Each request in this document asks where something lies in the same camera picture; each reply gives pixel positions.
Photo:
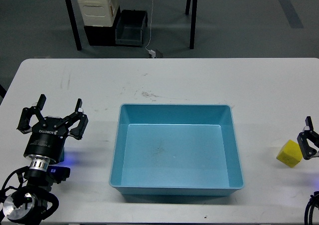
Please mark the black table leg left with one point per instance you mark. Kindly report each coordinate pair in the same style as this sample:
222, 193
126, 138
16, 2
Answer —
73, 24

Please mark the dark grey open bin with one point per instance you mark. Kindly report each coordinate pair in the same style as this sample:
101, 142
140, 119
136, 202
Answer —
131, 28

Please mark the white power adapter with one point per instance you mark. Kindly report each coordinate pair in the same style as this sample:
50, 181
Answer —
152, 53

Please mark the yellow block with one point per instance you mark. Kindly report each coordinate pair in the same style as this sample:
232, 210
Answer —
290, 154

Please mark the blue plastic box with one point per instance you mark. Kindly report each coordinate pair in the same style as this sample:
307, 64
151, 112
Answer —
176, 149

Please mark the black storage box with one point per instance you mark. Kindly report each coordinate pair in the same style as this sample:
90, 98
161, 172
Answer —
102, 35

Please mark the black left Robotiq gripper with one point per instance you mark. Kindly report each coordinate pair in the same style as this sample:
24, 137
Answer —
49, 134

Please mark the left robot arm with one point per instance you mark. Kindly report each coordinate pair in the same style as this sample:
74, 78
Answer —
26, 196

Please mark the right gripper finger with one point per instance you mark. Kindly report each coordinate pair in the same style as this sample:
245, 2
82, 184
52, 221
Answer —
308, 134

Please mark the cream plastic crate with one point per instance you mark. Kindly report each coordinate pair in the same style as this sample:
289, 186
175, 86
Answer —
100, 13

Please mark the black table leg right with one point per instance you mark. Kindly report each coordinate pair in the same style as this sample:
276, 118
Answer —
193, 7

